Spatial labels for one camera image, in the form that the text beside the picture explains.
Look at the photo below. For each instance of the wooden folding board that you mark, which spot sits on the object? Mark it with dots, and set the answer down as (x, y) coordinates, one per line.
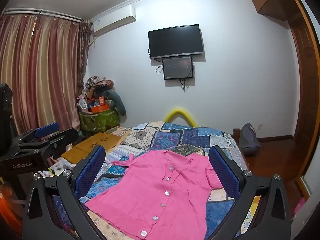
(97, 141)

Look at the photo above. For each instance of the small red box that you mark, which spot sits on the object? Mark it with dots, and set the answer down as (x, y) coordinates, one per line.
(101, 100)

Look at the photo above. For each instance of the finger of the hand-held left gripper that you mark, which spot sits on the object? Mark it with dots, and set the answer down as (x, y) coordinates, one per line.
(66, 136)
(47, 129)

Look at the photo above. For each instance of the pink buttoned shirt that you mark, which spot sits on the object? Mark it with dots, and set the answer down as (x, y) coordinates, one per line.
(150, 187)

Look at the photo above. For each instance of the grey bag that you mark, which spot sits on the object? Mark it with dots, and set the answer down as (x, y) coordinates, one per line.
(248, 140)

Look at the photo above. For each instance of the wooden door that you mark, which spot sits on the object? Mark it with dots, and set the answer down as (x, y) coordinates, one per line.
(303, 92)

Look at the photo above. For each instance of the orange box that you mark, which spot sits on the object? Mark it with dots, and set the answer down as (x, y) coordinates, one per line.
(100, 109)

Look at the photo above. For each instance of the grey plush pillow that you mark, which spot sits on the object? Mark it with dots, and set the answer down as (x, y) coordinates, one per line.
(118, 102)

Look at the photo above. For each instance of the small wall monitor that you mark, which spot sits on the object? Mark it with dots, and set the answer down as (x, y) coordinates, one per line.
(178, 68)

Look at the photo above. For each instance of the white wall socket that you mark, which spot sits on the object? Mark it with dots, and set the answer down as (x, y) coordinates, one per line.
(258, 127)

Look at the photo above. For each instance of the black wall television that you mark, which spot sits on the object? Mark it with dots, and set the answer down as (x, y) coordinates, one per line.
(175, 40)

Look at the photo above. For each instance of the pink striped curtain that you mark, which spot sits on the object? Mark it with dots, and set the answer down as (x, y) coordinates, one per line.
(37, 72)

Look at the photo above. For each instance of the white curtain rail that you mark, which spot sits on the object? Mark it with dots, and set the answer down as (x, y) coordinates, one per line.
(42, 13)

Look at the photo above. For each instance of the green patterned bag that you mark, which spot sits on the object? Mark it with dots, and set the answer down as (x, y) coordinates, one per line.
(98, 121)

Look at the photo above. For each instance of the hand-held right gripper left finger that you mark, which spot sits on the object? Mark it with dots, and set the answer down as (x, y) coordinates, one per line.
(91, 171)

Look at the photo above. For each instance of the yellow foam arch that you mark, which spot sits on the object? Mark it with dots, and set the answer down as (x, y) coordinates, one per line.
(180, 112)

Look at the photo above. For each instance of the patchwork printed blanket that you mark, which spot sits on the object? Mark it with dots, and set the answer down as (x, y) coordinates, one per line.
(175, 137)

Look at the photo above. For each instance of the white air conditioner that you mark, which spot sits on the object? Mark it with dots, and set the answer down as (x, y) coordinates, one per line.
(112, 21)

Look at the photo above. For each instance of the papers on floor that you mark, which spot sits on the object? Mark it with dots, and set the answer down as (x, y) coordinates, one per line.
(58, 167)

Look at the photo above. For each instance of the pile of patterned clothes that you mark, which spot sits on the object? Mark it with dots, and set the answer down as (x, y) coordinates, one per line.
(96, 83)

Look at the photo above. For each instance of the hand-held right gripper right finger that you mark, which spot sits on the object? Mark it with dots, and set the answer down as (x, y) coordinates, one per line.
(225, 175)

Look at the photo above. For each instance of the orange plastic bag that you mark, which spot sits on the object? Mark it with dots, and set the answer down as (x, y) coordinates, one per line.
(7, 205)

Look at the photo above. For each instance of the brown patterned curtain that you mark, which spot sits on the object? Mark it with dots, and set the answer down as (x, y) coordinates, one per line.
(83, 55)

